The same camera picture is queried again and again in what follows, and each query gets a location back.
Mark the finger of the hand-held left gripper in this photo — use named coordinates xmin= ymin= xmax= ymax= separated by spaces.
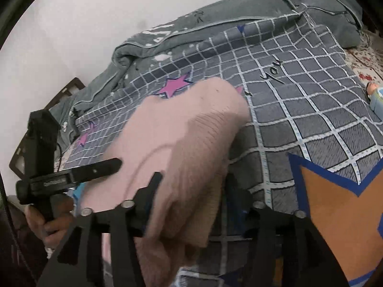
xmin=69 ymin=157 xmax=123 ymax=183

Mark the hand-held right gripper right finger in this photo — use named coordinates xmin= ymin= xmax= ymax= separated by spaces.
xmin=221 ymin=202 xmax=349 ymax=287

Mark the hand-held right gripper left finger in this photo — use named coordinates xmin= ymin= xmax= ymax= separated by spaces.
xmin=36 ymin=172 xmax=163 ymax=287

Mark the pink knitted sweater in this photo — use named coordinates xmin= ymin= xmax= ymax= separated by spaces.
xmin=73 ymin=77 xmax=250 ymax=287

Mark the person's left hand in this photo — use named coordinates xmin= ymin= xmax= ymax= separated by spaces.
xmin=24 ymin=195 xmax=76 ymax=252

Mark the brown wooden headboard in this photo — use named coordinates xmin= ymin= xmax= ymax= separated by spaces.
xmin=9 ymin=77 xmax=87 ymax=183

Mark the grey checked blanket with stars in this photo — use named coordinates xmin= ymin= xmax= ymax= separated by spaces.
xmin=64 ymin=3 xmax=383 ymax=287

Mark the small doll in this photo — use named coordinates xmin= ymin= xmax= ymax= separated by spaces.
xmin=366 ymin=82 xmax=383 ymax=112

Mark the floral bed sheet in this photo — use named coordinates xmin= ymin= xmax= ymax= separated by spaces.
xmin=341 ymin=31 xmax=383 ymax=90

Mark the grey-green quilt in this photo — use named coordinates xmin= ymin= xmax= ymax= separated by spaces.
xmin=49 ymin=0 xmax=364 ymax=138

